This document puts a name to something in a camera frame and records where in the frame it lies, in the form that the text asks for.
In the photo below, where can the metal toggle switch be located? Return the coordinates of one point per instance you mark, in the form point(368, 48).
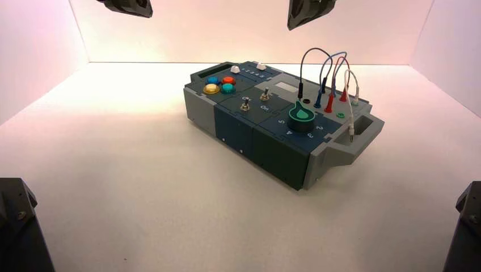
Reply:
point(264, 96)
point(244, 107)

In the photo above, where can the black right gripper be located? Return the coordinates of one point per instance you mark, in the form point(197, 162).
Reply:
point(304, 11)

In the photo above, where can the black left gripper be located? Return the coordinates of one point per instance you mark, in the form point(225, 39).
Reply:
point(131, 6)

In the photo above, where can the white slider knob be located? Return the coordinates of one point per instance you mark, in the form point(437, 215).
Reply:
point(260, 66)
point(235, 69)

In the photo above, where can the yellow push button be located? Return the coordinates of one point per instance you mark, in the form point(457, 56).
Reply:
point(211, 89)

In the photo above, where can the teal push button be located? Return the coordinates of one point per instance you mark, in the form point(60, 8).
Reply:
point(228, 88)

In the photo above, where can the orange push button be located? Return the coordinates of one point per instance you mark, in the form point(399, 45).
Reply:
point(228, 80)

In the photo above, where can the blue push button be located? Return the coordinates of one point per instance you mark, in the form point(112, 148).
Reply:
point(213, 80)

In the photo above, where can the grey display screen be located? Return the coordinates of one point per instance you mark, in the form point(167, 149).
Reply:
point(287, 87)

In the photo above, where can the black green rotary knob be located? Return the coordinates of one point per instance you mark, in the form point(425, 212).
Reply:
point(301, 119)

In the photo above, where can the blue grey control box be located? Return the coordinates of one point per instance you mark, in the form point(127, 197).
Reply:
point(233, 127)

